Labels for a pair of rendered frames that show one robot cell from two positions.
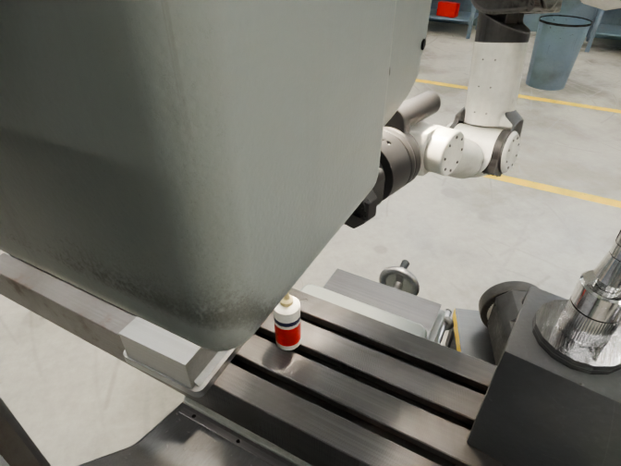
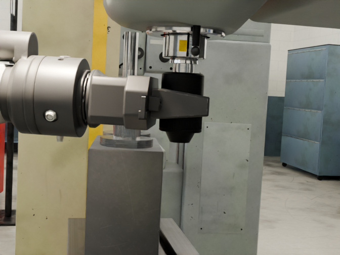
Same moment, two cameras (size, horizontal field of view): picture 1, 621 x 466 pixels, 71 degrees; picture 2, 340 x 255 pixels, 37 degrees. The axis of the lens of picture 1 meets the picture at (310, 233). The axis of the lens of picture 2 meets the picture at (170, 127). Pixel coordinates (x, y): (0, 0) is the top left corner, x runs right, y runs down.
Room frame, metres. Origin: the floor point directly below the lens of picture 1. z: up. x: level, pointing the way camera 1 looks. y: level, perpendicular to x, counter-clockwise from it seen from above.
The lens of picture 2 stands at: (0.79, 0.43, 1.25)
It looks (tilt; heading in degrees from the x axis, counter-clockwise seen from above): 4 degrees down; 230
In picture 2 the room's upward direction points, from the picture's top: 3 degrees clockwise
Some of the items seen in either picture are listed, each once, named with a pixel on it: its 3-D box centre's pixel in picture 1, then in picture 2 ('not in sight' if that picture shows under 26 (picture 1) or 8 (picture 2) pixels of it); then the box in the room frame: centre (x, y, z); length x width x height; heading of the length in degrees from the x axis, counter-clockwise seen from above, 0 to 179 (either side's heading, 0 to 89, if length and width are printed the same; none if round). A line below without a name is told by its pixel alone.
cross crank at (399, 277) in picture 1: (395, 291); not in sight; (0.87, -0.23, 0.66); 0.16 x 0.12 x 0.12; 152
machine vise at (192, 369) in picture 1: (225, 278); not in sight; (0.54, 0.14, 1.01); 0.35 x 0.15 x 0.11; 153
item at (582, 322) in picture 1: (592, 312); (127, 121); (0.30, -0.28, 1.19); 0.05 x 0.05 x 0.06
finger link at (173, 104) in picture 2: not in sight; (179, 104); (0.45, 0.03, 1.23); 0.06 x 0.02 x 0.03; 137
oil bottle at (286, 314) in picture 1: (286, 317); not in sight; (0.45, 0.04, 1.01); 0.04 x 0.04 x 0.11
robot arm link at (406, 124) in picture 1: (411, 141); (2, 81); (0.57, -0.14, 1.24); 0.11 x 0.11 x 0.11; 47
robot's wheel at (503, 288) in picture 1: (512, 308); not in sight; (0.96, -0.64, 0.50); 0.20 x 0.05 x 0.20; 81
